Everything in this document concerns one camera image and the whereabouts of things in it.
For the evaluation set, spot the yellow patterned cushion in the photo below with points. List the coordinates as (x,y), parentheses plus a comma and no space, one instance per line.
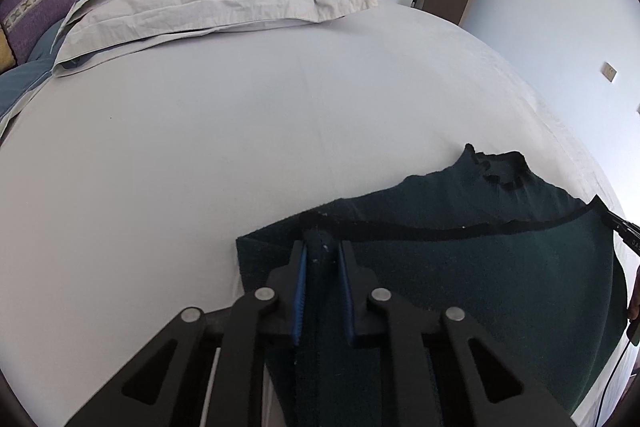
(7,58)

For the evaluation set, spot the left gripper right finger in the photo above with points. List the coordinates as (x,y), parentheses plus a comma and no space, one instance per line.
(438,368)

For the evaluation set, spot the purple patterned cushion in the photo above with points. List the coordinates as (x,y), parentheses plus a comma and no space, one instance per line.
(24,22)

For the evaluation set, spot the dark green knit sweater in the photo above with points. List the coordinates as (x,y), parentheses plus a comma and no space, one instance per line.
(533,265)

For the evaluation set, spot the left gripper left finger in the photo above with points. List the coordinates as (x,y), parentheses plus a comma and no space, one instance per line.
(206,368)

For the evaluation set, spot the person's right hand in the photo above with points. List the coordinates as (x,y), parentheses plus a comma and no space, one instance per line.
(634,303)

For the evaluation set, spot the white bed sheet mattress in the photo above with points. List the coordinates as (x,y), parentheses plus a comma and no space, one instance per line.
(124,187)

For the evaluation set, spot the wall light switch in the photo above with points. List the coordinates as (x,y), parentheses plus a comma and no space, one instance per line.
(608,71)

